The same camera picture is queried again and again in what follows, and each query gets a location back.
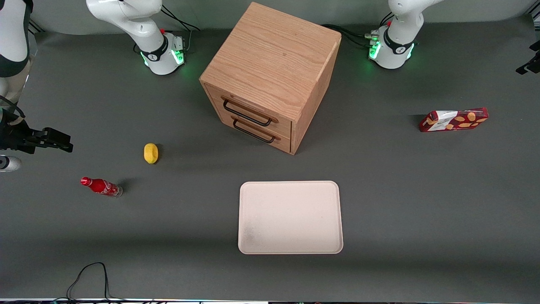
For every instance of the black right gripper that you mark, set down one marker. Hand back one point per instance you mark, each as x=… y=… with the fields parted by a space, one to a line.
x=12 y=136

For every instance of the red tartan shortbread cookie box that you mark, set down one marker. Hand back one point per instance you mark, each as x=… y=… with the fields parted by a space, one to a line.
x=453 y=120

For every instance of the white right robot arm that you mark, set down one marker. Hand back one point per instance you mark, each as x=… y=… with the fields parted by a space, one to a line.
x=126 y=17

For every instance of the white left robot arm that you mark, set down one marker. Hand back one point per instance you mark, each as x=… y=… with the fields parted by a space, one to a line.
x=398 y=42

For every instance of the beige rectangular plastic tray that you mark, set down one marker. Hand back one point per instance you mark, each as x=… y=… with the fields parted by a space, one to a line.
x=290 y=217

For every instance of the red cola bottle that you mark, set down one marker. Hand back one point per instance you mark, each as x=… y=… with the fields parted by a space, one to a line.
x=101 y=186

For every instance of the yellow lemon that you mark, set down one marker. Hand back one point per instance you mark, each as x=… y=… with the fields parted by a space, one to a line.
x=151 y=153

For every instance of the wooden two-drawer cabinet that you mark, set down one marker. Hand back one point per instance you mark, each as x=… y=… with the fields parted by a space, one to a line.
x=270 y=63

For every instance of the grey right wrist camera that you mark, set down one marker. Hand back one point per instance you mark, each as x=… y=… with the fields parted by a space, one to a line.
x=8 y=164

